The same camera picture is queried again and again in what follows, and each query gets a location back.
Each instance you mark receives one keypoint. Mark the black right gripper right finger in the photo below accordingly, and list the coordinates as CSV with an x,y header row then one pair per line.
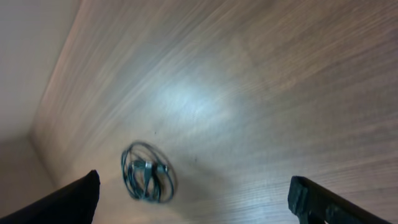
x,y
311,203

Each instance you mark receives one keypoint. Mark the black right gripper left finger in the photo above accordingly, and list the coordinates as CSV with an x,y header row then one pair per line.
x,y
74,203

